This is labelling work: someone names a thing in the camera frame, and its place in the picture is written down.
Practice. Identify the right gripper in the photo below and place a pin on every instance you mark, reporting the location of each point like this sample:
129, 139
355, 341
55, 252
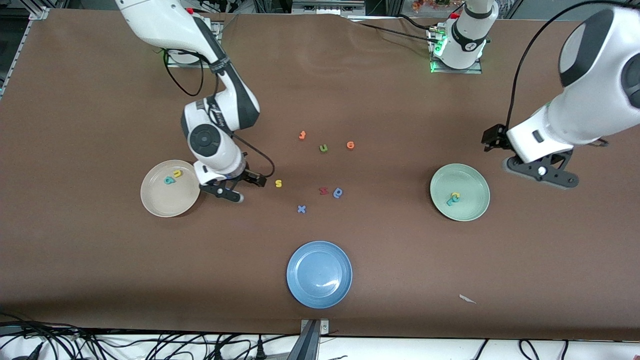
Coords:
248, 176

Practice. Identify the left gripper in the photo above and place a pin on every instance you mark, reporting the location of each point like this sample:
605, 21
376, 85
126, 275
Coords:
494, 137

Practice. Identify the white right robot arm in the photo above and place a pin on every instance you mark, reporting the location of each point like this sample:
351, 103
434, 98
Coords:
165, 25

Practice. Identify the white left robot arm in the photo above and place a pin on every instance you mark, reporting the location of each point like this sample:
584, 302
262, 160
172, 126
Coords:
600, 100

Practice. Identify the green round plate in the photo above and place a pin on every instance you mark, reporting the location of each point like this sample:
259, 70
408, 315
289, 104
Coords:
470, 210

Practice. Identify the blue foam letter a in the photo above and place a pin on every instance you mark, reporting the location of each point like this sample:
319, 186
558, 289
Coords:
338, 192

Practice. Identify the beige round plate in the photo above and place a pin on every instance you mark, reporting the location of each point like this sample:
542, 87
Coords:
165, 200

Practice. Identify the blue round plate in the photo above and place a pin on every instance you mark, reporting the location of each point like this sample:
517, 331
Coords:
319, 274

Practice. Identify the orange flower decoration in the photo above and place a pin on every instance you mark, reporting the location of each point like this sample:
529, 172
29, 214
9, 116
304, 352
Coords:
430, 5

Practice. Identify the brown table cover sheet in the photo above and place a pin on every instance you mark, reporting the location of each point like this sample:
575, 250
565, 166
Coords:
100, 125

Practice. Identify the white paper scrap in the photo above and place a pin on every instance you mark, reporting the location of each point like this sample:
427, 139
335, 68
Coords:
467, 299

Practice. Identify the grey device box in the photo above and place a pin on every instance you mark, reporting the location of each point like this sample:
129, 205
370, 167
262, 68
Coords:
327, 7

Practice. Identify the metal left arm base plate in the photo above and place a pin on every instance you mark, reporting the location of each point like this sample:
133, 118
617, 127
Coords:
457, 71

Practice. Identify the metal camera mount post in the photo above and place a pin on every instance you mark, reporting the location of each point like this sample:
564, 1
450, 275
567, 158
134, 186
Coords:
311, 340

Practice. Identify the aluminium frame profile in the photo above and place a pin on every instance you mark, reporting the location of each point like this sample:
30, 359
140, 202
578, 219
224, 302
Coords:
42, 10
12, 60

